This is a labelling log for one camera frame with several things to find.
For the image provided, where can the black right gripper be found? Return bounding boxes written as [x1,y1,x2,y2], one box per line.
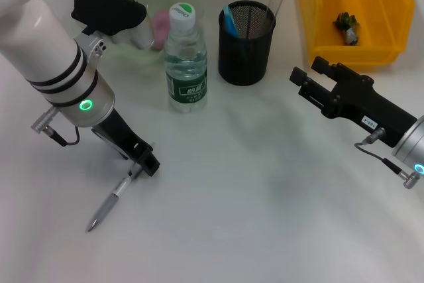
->
[289,56,418,148]

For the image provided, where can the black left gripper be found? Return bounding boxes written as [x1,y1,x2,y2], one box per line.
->
[91,109,162,178]

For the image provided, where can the silver ballpoint pen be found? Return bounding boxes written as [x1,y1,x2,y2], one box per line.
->
[85,142,156,233]

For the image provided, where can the clear water bottle green label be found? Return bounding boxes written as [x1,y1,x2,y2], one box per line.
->
[164,2,209,114]

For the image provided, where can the blue scissors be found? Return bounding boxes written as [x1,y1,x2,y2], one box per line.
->
[222,4,243,38]

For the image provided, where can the pink toy peach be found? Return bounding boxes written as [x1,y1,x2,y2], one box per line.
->
[153,9,172,50]

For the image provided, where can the black mesh pen holder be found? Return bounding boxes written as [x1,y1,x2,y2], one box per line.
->
[217,1,278,87]

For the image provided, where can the yellow plastic bin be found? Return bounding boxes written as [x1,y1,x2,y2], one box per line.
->
[297,0,417,72]

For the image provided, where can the left gripper dark cable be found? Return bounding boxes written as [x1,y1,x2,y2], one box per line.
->
[30,107,81,147]

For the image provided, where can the gripper dark cable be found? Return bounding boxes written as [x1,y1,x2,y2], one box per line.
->
[30,107,81,147]
[354,127,422,190]

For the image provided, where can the right gripper dark cable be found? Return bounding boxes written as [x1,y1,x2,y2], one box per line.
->
[354,127,422,190]

